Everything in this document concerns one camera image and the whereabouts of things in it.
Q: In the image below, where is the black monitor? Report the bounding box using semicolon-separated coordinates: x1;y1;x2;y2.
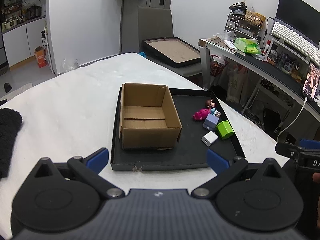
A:
276;0;320;47

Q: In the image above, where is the green snack bag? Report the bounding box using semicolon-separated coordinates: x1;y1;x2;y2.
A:
234;37;261;54

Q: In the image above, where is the blue figure with beer mug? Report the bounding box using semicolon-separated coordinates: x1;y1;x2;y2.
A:
210;108;221;118

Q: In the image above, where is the person's hand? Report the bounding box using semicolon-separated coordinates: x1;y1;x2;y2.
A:
312;173;320;216

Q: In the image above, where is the white keyboard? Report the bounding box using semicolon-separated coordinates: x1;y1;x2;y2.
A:
271;21;319;66

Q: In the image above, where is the black fuzzy cloth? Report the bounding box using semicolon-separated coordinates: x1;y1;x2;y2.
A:
0;108;23;178

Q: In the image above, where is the grey drawer organizer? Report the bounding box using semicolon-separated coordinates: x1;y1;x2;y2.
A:
225;14;260;39

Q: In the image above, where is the magenta dinosaur toy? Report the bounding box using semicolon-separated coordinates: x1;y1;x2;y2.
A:
193;108;211;121

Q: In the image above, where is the white power adapter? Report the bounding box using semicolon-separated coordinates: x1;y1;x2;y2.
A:
201;131;219;147

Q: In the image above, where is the smartphone on stand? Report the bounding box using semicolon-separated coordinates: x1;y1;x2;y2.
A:
302;63;319;100

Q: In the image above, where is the orange cardboard box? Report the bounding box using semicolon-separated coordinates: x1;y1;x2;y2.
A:
34;46;47;68

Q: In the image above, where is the red plastic basket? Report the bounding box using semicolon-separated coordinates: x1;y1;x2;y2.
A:
210;54;228;77

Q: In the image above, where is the white grey desk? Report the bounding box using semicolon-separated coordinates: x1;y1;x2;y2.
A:
198;38;319;120

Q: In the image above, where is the black shallow tray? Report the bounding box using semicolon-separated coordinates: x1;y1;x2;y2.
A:
110;86;246;172

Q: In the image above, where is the lilac cube box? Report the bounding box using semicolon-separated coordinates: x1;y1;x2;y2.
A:
203;114;219;131

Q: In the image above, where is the black framed cork board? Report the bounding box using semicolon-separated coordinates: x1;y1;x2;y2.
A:
142;37;201;68

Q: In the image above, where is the grey chair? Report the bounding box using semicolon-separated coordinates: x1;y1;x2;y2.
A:
138;7;201;78

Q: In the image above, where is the white cable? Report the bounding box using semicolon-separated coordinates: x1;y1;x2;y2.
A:
276;97;309;143

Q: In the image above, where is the green hexagonal box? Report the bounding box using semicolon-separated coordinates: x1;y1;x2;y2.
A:
216;120;234;140

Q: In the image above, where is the wicker basket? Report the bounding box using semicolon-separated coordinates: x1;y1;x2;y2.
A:
245;10;266;28

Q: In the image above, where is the brown cardboard box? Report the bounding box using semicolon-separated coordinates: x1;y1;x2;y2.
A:
119;83;182;150

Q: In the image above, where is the brown-haired girl figurine head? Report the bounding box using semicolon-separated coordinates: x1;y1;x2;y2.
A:
205;99;215;109

